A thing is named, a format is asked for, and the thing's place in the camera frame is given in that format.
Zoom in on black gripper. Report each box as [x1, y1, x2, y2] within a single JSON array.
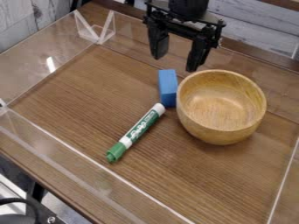
[[144, 0, 226, 73]]

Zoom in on green dry erase marker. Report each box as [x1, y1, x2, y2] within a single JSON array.
[[106, 103, 165, 163]]

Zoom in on brown wooden bowl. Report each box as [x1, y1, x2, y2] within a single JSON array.
[[176, 69, 266, 145]]

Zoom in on blue rectangular block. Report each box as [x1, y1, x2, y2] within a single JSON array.
[[157, 69, 177, 108]]

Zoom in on clear acrylic corner bracket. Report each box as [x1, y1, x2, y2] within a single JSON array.
[[73, 10, 116, 45]]

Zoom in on clear acrylic tray wall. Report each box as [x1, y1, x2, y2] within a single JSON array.
[[0, 105, 194, 224]]

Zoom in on black metal table frame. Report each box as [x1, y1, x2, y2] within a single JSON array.
[[0, 156, 66, 224]]

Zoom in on black cable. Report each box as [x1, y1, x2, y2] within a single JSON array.
[[0, 197, 42, 224]]

